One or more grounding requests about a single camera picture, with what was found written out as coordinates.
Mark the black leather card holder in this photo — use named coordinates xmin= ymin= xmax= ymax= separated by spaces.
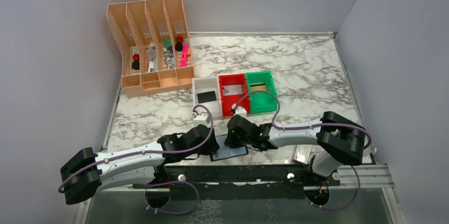
xmin=210 ymin=135 xmax=248 ymax=162

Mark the red plastic bin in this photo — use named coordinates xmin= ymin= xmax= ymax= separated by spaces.
xmin=218 ymin=74 xmax=248 ymax=117

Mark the silver patterned credit card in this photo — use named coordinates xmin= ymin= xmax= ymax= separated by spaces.
xmin=222 ymin=84 xmax=243 ymax=96

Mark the green plastic bin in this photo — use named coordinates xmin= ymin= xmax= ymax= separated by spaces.
xmin=245 ymin=71 xmax=277 ymax=114

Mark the white plastic bin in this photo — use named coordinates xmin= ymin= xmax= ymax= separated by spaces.
xmin=192 ymin=76 xmax=223 ymax=120

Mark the silver card tin box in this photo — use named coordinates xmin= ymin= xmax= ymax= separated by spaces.
xmin=292 ymin=145 xmax=311 ymax=165

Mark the peach plastic desk organizer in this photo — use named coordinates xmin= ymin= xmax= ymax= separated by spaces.
xmin=106 ymin=0 xmax=195 ymax=97

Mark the black credit card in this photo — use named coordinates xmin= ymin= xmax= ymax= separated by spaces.
xmin=196 ymin=91 xmax=217 ymax=103

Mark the gold credit card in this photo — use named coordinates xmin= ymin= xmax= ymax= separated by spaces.
xmin=249 ymin=83 xmax=267 ymax=92

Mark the white stapler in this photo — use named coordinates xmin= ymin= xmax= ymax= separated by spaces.
xmin=146 ymin=42 xmax=157 ymax=73

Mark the red black stamp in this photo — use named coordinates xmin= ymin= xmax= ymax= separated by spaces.
xmin=175 ymin=36 xmax=184 ymax=52
xmin=131 ymin=53 xmax=140 ymax=70

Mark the pink highlighter pen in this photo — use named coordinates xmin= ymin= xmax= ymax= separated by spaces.
xmin=181 ymin=43 xmax=190 ymax=67

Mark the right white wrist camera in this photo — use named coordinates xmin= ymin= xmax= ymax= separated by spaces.
xmin=232 ymin=106 xmax=248 ymax=118

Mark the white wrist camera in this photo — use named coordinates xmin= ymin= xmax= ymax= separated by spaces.
xmin=193 ymin=112 xmax=211 ymax=127
xmin=232 ymin=106 xmax=248 ymax=118

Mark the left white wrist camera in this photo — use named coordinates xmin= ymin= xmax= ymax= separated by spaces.
xmin=193 ymin=112 xmax=211 ymax=127

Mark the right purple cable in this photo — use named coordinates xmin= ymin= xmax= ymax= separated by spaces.
xmin=231 ymin=90 xmax=373 ymax=212

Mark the purple cable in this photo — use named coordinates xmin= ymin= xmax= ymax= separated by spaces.
xmin=231 ymin=90 xmax=373 ymax=212
xmin=58 ymin=104 xmax=214 ymax=216

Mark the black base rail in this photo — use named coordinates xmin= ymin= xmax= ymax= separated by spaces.
xmin=133 ymin=164 xmax=340 ymax=201

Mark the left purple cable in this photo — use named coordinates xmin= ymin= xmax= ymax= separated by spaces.
xmin=58 ymin=104 xmax=214 ymax=216

